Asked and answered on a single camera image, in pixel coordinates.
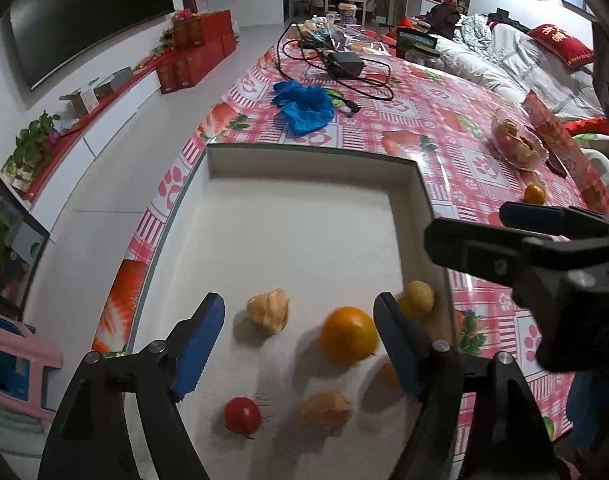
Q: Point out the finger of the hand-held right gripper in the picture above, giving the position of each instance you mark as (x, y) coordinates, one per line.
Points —
(464, 250)
(529, 216)

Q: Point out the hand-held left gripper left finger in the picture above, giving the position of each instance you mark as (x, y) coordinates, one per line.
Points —
(199, 350)

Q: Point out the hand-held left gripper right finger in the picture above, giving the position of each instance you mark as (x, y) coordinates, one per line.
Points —
(399, 347)

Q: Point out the small orange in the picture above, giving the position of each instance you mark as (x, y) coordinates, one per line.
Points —
(534, 194)
(387, 377)

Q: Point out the large orange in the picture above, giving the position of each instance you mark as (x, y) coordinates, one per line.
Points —
(348, 335)

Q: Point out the small yellow round fruit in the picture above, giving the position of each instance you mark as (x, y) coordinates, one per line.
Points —
(419, 297)

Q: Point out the red cherry tomato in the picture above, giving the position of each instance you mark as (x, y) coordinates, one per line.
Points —
(242, 415)

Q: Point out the physalis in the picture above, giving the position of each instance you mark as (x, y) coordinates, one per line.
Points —
(327, 410)
(269, 310)

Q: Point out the white rectangular tray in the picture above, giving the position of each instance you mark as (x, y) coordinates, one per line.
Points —
(294, 240)

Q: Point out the pink strawberry print tablecloth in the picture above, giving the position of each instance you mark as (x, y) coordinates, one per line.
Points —
(459, 90)

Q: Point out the sofa with grey blankets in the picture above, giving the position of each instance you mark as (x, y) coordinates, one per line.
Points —
(504, 60)

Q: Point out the red embroidered pillow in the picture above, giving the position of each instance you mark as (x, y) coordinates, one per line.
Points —
(564, 45)

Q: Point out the pink plastic stool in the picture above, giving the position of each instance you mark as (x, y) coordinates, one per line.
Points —
(19, 355)

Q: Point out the black framed tablet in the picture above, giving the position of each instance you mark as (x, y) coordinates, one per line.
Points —
(417, 42)

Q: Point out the blue disposable glove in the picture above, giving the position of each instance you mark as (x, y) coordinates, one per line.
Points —
(304, 105)

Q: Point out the dark glass display cabinet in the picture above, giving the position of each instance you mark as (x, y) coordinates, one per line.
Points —
(9, 245)

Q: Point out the white and red television cabinet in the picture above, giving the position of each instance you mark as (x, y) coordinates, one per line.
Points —
(109, 120)

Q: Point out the clear jar with lid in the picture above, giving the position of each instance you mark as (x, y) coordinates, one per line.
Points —
(348, 12)

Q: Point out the green potted plant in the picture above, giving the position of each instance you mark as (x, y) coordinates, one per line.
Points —
(32, 145)

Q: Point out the small open cardboard box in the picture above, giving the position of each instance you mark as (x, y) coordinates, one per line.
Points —
(79, 102)

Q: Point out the grey flat box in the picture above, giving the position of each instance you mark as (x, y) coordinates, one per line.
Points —
(113, 82)

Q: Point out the stack of red gift boxes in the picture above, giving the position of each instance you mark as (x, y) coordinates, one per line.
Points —
(199, 50)

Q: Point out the black flat television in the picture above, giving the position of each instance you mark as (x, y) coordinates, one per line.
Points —
(84, 15)

